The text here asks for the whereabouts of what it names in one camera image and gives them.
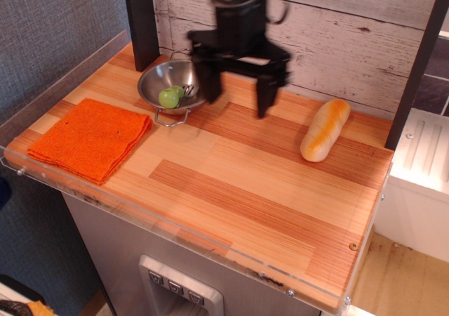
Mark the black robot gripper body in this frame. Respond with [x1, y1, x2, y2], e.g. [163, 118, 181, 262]
[187, 0, 290, 84]

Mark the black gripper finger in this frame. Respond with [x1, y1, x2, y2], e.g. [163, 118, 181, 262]
[196, 60, 222, 103]
[256, 77, 278, 119]

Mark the toy hot dog bun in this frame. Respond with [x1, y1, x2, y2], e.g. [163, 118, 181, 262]
[300, 99, 351, 162]

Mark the small metal spatula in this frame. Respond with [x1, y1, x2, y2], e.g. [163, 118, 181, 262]
[174, 84, 197, 108]

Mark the green toy apple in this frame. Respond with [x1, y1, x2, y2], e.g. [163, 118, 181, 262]
[158, 86, 185, 109]

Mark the folded orange cloth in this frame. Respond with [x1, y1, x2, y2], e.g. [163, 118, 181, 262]
[27, 99, 153, 185]

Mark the white toy sink unit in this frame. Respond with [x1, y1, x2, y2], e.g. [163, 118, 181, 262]
[373, 30, 449, 261]

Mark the grey toy fridge cabinet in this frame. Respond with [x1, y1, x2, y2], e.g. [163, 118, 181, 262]
[63, 195, 320, 315]

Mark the stainless steel bowl with handles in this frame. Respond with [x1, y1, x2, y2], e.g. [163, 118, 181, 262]
[138, 56, 206, 128]

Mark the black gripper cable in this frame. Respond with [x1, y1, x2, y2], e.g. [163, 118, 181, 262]
[264, 0, 292, 25]

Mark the dark left support post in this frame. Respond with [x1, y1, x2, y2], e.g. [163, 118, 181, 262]
[126, 0, 160, 72]

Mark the dark support post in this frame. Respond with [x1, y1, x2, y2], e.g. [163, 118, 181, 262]
[126, 0, 160, 72]
[384, 0, 448, 150]

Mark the dark right support post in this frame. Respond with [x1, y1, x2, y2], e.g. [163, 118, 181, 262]
[384, 0, 448, 150]

